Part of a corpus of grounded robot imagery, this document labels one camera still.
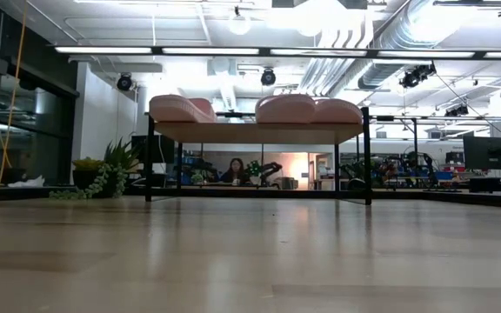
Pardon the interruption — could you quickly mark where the pink rubber slide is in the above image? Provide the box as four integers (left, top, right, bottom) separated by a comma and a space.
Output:
149, 94, 217, 124
254, 93, 317, 124
313, 97, 364, 125

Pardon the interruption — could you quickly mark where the white flowering potted plant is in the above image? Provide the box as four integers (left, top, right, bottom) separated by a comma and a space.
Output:
245, 159, 264, 187

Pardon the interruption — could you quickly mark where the person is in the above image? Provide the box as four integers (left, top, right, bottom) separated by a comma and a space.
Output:
218, 156, 251, 186

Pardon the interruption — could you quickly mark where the black computer monitor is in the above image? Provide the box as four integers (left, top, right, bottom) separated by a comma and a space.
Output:
130, 134, 176, 165
463, 136, 501, 171

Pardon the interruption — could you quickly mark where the round white pendant lamp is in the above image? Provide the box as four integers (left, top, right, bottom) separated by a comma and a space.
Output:
227, 6, 252, 37

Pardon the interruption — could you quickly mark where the potted green succulent plant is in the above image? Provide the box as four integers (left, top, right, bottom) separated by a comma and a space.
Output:
49, 137, 142, 202

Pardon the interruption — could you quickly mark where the black ceiling spotlight cluster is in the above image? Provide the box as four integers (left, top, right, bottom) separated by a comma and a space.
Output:
398, 63, 438, 90

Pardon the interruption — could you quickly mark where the white crumpled cloth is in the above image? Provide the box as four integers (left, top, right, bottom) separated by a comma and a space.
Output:
9, 174, 46, 189

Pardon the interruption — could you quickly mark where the wooden shelf with black frame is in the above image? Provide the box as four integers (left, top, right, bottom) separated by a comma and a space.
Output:
144, 106, 372, 206

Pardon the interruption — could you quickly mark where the black aluminium rig frame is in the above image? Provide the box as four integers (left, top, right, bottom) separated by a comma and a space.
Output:
0, 185, 501, 210

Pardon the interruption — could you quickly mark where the yellow extension cable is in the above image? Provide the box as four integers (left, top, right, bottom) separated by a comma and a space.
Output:
0, 0, 28, 177

